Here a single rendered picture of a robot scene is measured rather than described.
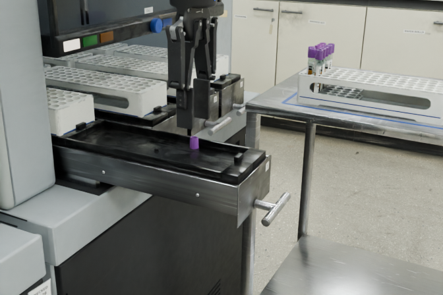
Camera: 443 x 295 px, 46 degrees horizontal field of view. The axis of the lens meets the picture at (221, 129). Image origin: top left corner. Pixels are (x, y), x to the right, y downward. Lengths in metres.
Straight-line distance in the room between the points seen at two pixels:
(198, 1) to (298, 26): 2.37
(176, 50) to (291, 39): 2.41
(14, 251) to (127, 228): 0.27
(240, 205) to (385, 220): 1.67
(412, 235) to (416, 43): 1.14
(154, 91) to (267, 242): 1.22
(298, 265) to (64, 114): 0.86
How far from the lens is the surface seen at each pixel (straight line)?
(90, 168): 0.90
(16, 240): 0.81
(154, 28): 1.06
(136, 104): 1.02
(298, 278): 1.48
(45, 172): 0.92
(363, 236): 2.27
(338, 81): 1.08
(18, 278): 0.80
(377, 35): 3.05
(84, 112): 0.99
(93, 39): 0.92
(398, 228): 2.37
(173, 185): 0.81
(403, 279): 1.55
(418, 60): 3.04
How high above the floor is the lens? 1.14
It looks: 20 degrees down
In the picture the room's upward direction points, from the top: 1 degrees clockwise
